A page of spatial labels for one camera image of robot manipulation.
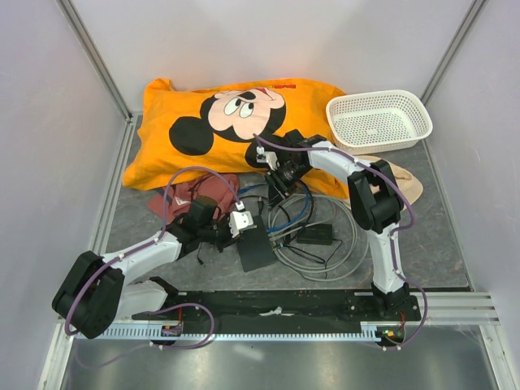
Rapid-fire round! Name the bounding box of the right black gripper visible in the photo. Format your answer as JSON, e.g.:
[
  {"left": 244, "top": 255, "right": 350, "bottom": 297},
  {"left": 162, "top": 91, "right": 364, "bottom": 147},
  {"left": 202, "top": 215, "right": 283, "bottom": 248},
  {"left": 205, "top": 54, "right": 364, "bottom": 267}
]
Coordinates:
[{"left": 262, "top": 160, "right": 310, "bottom": 212}]

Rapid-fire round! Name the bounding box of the black mains plug cord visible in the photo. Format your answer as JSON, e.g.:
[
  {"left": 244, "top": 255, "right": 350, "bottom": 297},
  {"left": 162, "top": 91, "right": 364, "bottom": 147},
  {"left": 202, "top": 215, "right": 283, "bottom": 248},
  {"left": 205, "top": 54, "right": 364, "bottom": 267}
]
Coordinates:
[{"left": 239, "top": 195, "right": 269, "bottom": 216}]

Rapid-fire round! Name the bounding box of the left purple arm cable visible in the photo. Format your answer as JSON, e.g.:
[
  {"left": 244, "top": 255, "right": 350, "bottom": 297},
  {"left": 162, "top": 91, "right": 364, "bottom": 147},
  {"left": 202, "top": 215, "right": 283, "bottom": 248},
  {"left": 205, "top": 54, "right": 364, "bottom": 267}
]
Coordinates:
[{"left": 64, "top": 165, "right": 245, "bottom": 336}]

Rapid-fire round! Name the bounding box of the black power adapter brick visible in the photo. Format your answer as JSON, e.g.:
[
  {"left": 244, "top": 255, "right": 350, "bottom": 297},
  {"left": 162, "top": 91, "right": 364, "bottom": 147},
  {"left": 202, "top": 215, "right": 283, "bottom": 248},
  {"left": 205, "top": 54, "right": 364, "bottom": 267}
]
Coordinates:
[{"left": 296, "top": 223, "right": 334, "bottom": 245}]

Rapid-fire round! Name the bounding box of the red cloth garment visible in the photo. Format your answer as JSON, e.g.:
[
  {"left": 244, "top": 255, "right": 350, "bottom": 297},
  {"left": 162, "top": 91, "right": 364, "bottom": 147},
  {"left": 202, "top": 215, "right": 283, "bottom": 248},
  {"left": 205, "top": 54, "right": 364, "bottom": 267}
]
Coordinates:
[{"left": 147, "top": 173, "right": 235, "bottom": 223}]

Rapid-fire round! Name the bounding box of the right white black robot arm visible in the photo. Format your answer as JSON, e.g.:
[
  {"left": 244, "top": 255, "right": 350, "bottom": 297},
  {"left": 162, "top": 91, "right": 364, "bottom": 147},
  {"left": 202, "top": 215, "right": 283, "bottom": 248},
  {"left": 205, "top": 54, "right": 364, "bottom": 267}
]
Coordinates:
[{"left": 255, "top": 130, "right": 410, "bottom": 320}]

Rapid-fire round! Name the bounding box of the black power plug cable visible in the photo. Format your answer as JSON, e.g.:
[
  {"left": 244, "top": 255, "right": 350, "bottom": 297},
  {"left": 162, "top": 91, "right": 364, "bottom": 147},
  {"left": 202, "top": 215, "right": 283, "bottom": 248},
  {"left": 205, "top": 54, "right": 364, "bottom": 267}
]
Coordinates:
[{"left": 196, "top": 241, "right": 216, "bottom": 267}]

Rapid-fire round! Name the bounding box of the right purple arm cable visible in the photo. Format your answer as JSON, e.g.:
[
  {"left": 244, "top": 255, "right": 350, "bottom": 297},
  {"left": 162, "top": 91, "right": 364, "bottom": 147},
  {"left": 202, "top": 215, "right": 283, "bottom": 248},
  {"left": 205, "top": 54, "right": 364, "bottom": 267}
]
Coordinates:
[{"left": 252, "top": 132, "right": 427, "bottom": 350}]

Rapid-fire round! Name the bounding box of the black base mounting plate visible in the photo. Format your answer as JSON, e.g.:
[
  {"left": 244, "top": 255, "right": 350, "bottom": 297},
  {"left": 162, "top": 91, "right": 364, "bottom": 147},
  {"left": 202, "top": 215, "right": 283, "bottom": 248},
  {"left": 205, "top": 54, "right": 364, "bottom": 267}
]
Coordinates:
[{"left": 132, "top": 288, "right": 420, "bottom": 324}]

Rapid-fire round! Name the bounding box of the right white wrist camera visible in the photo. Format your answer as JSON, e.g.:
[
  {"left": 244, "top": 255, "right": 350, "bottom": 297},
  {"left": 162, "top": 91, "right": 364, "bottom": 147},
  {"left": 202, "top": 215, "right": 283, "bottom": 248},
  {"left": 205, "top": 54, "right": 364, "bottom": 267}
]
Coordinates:
[{"left": 256, "top": 146, "right": 279, "bottom": 171}]

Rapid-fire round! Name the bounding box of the blue ethernet cable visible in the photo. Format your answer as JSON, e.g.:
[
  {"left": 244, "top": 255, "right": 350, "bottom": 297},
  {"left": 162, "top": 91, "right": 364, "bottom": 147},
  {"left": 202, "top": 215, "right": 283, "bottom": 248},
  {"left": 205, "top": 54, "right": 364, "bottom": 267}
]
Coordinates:
[{"left": 237, "top": 180, "right": 314, "bottom": 239}]

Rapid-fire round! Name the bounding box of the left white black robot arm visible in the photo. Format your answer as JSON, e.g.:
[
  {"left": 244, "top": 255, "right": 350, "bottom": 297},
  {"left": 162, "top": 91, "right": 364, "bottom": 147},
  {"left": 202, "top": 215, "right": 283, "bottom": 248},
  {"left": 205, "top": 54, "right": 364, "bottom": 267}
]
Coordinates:
[{"left": 52, "top": 197, "right": 252, "bottom": 339}]

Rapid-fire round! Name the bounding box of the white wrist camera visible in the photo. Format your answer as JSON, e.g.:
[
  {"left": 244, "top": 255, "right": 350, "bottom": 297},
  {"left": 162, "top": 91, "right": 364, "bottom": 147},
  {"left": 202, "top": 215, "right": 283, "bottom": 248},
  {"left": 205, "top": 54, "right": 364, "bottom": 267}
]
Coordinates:
[
  {"left": 229, "top": 210, "right": 256, "bottom": 238},
  {"left": 256, "top": 146, "right": 279, "bottom": 171}
]

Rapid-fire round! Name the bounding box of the grey slotted cable duct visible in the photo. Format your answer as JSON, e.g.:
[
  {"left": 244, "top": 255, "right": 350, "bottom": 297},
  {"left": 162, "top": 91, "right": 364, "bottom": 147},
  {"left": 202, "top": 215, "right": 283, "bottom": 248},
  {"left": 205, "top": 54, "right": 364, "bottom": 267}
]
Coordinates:
[{"left": 97, "top": 318, "right": 396, "bottom": 342}]

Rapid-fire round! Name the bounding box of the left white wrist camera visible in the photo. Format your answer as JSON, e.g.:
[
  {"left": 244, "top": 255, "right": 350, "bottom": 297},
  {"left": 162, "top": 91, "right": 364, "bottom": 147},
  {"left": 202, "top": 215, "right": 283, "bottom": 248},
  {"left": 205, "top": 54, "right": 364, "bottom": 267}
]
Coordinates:
[{"left": 229, "top": 210, "right": 256, "bottom": 238}]

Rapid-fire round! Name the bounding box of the grey ethernet cable bundle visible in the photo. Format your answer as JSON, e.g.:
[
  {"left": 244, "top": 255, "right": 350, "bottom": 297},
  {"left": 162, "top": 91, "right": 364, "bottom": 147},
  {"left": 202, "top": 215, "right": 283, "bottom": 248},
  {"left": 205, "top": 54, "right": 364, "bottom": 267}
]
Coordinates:
[{"left": 263, "top": 188, "right": 371, "bottom": 281}]

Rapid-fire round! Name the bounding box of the white perforated plastic basket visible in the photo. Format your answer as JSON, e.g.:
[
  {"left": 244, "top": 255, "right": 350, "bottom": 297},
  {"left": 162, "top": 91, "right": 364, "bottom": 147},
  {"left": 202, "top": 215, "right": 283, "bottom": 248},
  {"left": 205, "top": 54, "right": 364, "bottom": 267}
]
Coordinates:
[{"left": 326, "top": 89, "right": 433, "bottom": 155}]

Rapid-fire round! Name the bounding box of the beige cloth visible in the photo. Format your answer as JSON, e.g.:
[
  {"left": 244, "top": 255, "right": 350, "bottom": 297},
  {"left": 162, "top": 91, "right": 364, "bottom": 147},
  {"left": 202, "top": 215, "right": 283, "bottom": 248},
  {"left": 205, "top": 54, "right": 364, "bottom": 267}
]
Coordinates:
[{"left": 343, "top": 155, "right": 423, "bottom": 210}]

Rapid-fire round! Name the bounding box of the orange cartoon mouse pillow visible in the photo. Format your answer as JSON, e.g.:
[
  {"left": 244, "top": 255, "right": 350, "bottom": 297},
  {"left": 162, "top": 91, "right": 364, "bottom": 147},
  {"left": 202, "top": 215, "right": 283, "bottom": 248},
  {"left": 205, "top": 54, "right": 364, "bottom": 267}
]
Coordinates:
[{"left": 123, "top": 78, "right": 344, "bottom": 191}]

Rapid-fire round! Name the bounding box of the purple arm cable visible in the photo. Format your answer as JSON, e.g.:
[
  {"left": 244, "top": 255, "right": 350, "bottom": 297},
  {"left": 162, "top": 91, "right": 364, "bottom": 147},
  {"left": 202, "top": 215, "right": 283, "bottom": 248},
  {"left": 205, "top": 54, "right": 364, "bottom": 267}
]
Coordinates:
[
  {"left": 252, "top": 132, "right": 427, "bottom": 350},
  {"left": 64, "top": 165, "right": 245, "bottom": 336}
]

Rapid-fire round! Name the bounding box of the black network switch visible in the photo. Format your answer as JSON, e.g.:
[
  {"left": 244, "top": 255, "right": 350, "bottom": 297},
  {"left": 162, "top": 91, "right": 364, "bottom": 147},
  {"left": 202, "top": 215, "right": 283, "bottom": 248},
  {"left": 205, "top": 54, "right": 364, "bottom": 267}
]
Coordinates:
[{"left": 236, "top": 215, "right": 276, "bottom": 272}]

